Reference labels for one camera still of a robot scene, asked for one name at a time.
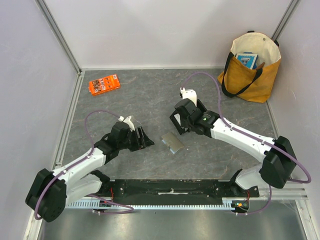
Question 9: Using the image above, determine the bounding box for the yellow canvas tote bag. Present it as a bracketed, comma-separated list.
[218, 31, 282, 103]

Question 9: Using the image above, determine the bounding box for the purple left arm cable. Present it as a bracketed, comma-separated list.
[34, 109, 136, 221]

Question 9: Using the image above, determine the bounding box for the beige leather card holder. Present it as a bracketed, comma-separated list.
[161, 132, 184, 154]

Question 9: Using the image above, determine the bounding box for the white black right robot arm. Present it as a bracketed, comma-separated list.
[170, 98, 296, 197]

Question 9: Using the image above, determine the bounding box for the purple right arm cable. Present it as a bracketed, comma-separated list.
[182, 72, 312, 215]

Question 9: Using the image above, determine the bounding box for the orange card box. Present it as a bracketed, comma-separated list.
[88, 74, 121, 96]

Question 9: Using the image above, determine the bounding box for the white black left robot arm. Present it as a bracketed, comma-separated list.
[25, 121, 155, 223]

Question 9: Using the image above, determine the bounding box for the light blue cable duct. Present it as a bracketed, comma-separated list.
[66, 197, 237, 210]

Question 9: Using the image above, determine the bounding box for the black card tray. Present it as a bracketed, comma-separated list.
[169, 99, 207, 135]

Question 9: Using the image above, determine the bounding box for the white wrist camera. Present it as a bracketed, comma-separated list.
[180, 87, 197, 106]
[118, 115, 142, 132]

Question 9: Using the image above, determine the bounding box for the blue book in bag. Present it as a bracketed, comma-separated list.
[235, 52, 259, 70]

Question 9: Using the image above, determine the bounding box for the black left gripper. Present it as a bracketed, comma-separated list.
[118, 126, 154, 152]

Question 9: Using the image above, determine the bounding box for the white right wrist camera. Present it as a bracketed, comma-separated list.
[180, 87, 197, 106]

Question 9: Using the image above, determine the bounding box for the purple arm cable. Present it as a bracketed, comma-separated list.
[34, 109, 136, 221]
[182, 72, 312, 215]

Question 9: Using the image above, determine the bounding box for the white card stack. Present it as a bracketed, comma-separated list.
[174, 113, 181, 125]

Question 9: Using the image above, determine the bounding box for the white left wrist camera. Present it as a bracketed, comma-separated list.
[118, 115, 142, 132]

